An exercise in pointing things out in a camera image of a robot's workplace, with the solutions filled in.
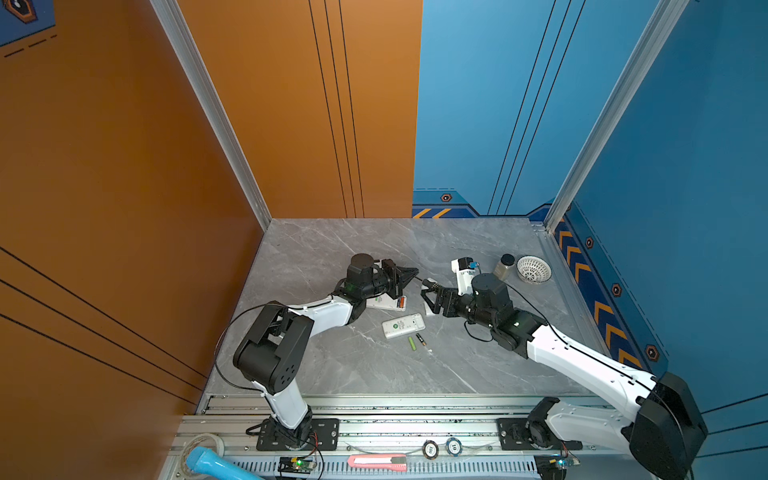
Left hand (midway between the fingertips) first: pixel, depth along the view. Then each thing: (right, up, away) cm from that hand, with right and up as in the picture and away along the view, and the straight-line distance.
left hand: (421, 266), depth 83 cm
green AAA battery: (-2, -23, +6) cm, 24 cm away
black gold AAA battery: (+1, -23, +7) cm, 24 cm away
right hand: (+1, -7, -5) cm, 9 cm away
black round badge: (+1, -44, -11) cm, 45 cm away
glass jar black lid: (+28, -2, +17) cm, 33 cm away
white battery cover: (+1, -10, -12) cm, 16 cm away
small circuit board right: (+33, -46, -12) cm, 58 cm away
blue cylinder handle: (-49, -43, -18) cm, 67 cm away
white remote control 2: (-10, -12, +13) cm, 21 cm away
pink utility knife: (-11, -46, -12) cm, 49 cm away
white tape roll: (-56, -41, -11) cm, 71 cm away
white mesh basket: (+41, -3, +21) cm, 46 cm away
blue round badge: (+7, -43, -10) cm, 45 cm away
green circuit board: (-31, -47, -12) cm, 58 cm away
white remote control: (-5, -18, +9) cm, 21 cm away
